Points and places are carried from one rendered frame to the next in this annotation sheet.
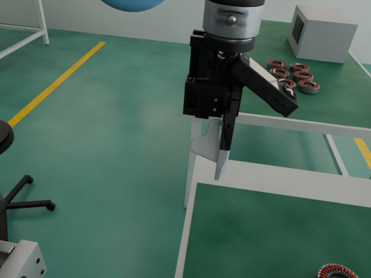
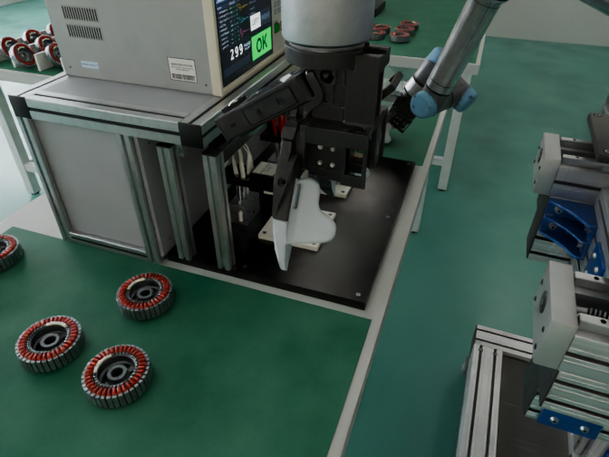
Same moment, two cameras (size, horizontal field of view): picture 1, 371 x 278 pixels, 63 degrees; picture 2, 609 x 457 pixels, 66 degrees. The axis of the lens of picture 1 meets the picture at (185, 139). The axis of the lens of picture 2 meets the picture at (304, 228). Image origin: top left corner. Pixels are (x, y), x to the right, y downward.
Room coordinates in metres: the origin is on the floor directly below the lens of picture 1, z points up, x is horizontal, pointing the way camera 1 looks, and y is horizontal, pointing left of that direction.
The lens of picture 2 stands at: (0.82, 0.04, 1.46)
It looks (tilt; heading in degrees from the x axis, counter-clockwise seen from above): 36 degrees down; 195
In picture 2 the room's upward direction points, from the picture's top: straight up
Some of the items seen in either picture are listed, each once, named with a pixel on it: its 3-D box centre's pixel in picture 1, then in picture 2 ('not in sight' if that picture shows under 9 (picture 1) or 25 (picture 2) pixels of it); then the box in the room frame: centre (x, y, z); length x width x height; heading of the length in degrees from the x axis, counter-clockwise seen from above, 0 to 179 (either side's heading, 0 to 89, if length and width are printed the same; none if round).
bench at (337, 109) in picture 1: (268, 100); not in sight; (2.14, -0.62, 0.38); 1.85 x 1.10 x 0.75; 175
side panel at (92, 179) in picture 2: not in sight; (95, 190); (0.08, -0.63, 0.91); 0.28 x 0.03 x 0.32; 85
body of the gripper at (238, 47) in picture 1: (218, 75); (333, 111); (0.42, -0.04, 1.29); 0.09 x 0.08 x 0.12; 83
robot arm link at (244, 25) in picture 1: (231, 19); (328, 14); (0.42, -0.05, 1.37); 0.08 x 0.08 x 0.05
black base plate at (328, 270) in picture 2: not in sight; (308, 204); (-0.21, -0.22, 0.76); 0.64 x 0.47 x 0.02; 175
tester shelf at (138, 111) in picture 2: not in sight; (192, 67); (-0.24, -0.52, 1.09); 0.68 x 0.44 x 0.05; 175
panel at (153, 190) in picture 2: not in sight; (223, 136); (-0.23, -0.46, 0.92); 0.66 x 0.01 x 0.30; 175
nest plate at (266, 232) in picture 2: not in sight; (298, 225); (-0.09, -0.22, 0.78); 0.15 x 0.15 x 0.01; 85
